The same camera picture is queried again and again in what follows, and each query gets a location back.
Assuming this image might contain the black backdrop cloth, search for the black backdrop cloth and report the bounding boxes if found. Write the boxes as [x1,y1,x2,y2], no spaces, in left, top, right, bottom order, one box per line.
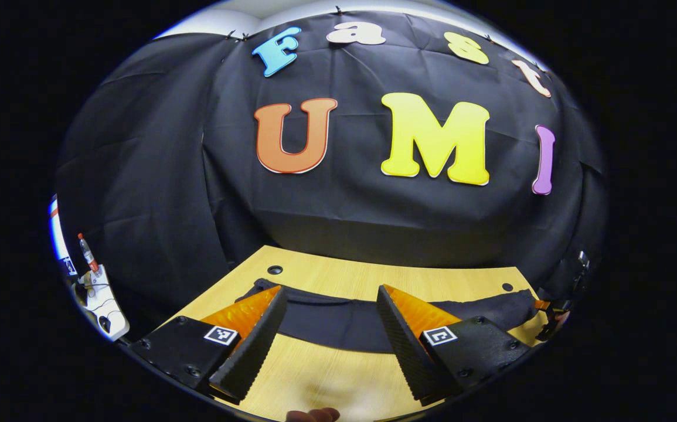
[54,9,608,311]

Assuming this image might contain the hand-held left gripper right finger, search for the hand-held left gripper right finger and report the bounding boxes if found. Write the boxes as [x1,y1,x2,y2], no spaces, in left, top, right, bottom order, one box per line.
[376,284,533,408]

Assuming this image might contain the dark blue jeans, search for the dark blue jeans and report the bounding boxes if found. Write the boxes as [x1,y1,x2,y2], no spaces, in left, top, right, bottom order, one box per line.
[239,278,541,353]

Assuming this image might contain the white side table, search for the white side table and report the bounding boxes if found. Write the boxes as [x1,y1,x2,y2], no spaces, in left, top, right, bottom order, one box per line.
[74,267,131,342]

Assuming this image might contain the clear bottle red cap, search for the clear bottle red cap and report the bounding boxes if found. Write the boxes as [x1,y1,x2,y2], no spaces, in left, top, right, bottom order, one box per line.
[77,233,100,275]

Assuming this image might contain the white blue banner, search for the white blue banner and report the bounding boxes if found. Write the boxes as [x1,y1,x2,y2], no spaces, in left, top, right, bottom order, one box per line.
[48,195,78,276]

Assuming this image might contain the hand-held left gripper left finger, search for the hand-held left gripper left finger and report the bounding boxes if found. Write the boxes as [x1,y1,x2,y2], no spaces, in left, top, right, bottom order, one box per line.
[129,285,290,405]

